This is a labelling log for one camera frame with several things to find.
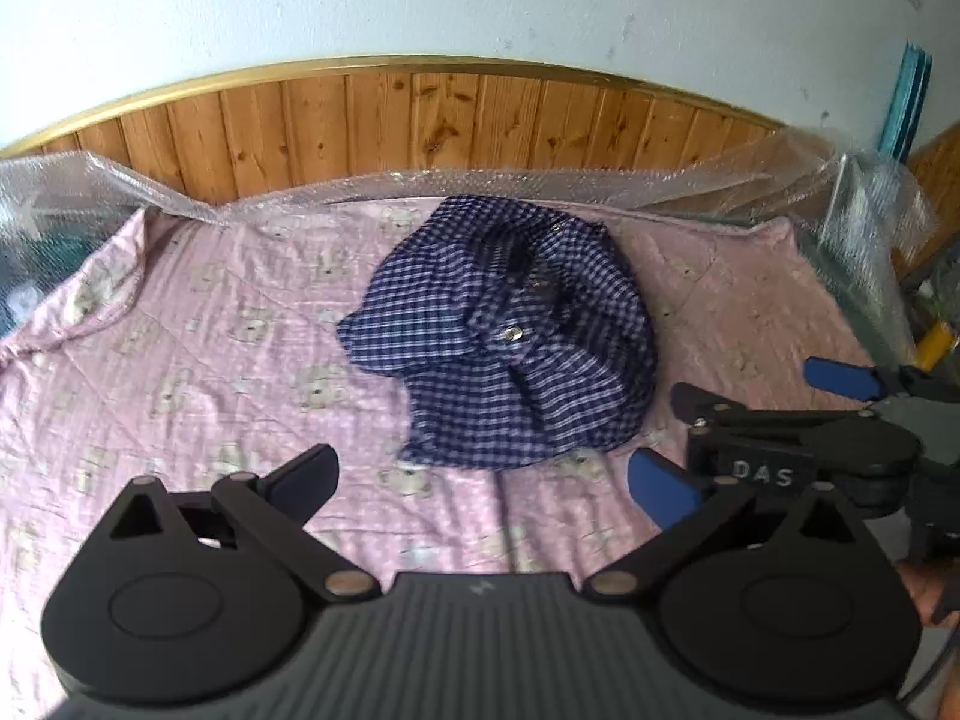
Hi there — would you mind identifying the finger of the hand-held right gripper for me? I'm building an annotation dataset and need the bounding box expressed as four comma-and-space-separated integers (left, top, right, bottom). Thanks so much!
671, 382, 882, 497
802, 358, 912, 402

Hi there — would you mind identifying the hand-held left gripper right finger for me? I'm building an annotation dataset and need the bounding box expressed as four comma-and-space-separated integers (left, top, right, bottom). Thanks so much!
585, 448, 863, 602

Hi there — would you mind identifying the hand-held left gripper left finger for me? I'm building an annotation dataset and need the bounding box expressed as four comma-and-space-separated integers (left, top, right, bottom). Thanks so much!
105, 445, 380, 602

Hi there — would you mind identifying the blue checked shirt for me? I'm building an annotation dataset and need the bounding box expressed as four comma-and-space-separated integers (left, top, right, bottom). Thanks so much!
336, 195, 659, 473

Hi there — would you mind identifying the person's right hand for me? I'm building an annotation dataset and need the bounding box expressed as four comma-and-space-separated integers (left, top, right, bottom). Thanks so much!
896, 559, 960, 627

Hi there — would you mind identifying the yellow object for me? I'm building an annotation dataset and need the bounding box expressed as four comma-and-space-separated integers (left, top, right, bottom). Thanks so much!
919, 321, 955, 372

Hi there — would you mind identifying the pink printed bedsheet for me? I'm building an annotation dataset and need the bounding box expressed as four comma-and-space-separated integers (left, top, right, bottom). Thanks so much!
0, 199, 901, 720

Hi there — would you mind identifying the clear bubble wrap sheet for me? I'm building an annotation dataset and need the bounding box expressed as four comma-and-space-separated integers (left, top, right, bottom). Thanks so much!
0, 124, 942, 361

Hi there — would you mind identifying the wooden headboard panel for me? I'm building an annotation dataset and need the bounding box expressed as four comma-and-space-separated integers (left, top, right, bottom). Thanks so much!
0, 54, 960, 271

